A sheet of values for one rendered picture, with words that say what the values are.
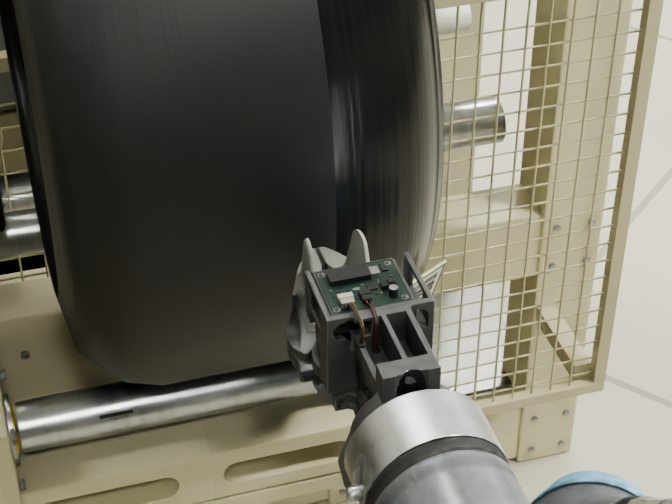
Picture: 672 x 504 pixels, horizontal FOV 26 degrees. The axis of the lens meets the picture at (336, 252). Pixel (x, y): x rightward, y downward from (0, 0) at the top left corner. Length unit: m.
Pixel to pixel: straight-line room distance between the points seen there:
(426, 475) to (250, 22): 0.34
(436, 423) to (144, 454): 0.51
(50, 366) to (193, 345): 0.40
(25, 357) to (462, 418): 0.74
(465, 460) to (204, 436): 0.53
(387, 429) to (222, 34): 0.30
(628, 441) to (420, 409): 1.74
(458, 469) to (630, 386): 1.87
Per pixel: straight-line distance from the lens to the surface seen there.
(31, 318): 1.55
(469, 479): 0.81
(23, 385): 1.48
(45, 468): 1.31
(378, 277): 0.93
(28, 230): 1.49
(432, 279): 1.16
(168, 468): 1.30
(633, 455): 2.55
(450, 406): 0.85
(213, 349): 1.12
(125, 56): 0.97
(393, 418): 0.84
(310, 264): 0.98
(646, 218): 3.07
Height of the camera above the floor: 1.79
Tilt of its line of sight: 38 degrees down
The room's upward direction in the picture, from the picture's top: straight up
